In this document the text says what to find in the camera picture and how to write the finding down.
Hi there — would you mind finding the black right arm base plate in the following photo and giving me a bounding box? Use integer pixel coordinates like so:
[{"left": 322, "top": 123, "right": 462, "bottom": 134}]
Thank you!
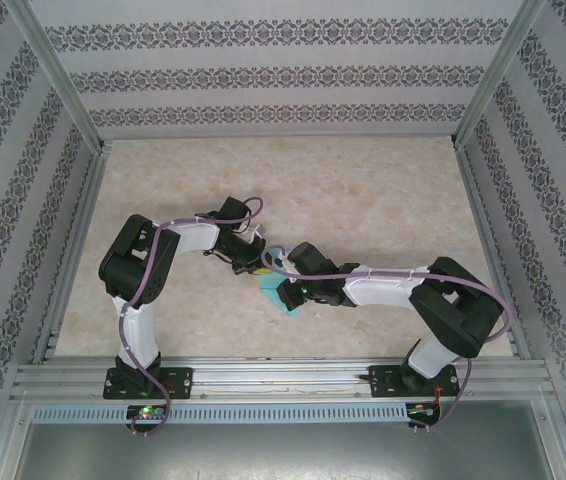
[{"left": 368, "top": 363, "right": 462, "bottom": 400}]

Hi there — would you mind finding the aluminium mounting rail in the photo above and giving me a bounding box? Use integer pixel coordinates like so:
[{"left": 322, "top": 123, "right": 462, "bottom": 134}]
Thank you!
[{"left": 10, "top": 355, "right": 558, "bottom": 401}]

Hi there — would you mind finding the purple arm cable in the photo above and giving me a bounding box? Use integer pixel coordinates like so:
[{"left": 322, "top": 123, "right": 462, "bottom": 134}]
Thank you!
[
  {"left": 120, "top": 195, "right": 268, "bottom": 439},
  {"left": 260, "top": 248, "right": 510, "bottom": 432}
]

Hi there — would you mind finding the light blue paper sheet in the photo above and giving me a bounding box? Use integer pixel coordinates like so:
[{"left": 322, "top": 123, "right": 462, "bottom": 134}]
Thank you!
[{"left": 257, "top": 244, "right": 304, "bottom": 321}]

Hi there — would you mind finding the grey metal sheet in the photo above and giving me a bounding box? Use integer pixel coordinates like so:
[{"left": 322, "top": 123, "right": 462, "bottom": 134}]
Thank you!
[{"left": 0, "top": 399, "right": 566, "bottom": 480}]

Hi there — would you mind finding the small LED controller board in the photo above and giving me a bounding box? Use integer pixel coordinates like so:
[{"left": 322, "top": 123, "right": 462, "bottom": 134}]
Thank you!
[
  {"left": 125, "top": 403, "right": 171, "bottom": 422},
  {"left": 405, "top": 401, "right": 443, "bottom": 422}
]

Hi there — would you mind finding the grey slotted cable duct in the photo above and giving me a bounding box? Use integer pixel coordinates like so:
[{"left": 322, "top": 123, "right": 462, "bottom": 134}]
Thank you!
[{"left": 30, "top": 403, "right": 409, "bottom": 425}]

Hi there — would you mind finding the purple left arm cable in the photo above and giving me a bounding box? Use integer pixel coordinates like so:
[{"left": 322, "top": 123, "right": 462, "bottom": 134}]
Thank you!
[{"left": 120, "top": 195, "right": 268, "bottom": 439}]

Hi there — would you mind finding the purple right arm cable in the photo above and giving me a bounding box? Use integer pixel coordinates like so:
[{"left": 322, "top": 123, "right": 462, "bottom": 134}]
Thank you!
[{"left": 260, "top": 248, "right": 510, "bottom": 432}]

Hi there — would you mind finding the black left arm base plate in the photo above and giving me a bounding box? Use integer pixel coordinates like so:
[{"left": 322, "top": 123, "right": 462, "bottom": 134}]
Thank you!
[{"left": 102, "top": 367, "right": 195, "bottom": 401}]

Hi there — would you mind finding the aluminium frame post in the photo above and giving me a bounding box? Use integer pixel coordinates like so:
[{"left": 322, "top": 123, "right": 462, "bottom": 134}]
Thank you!
[
  {"left": 451, "top": 0, "right": 548, "bottom": 149},
  {"left": 2, "top": 0, "right": 109, "bottom": 154}
]

